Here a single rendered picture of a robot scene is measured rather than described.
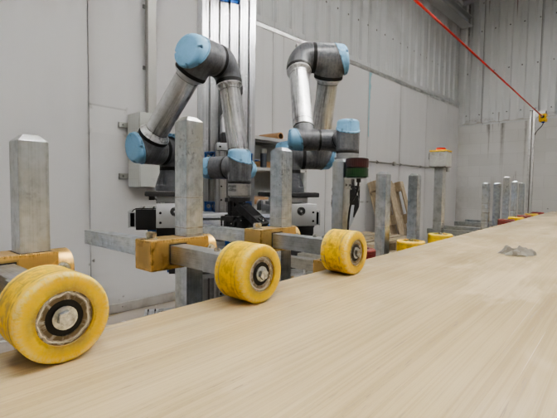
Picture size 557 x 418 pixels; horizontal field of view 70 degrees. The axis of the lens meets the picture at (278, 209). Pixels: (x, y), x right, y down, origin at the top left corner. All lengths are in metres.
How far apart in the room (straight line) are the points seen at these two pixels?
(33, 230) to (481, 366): 0.53
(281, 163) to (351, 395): 0.62
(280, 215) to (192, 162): 0.26
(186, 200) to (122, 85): 2.98
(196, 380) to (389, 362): 0.17
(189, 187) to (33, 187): 0.24
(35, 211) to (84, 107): 2.92
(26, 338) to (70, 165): 3.04
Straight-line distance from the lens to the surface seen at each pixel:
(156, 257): 0.67
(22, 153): 0.59
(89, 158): 3.46
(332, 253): 0.72
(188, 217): 0.70
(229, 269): 0.53
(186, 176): 0.70
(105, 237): 0.87
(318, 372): 0.37
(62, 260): 0.61
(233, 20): 2.02
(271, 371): 0.36
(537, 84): 9.20
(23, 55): 3.44
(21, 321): 0.39
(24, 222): 0.59
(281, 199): 0.87
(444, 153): 1.75
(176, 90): 1.48
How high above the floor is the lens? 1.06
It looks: 3 degrees down
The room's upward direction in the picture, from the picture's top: 1 degrees clockwise
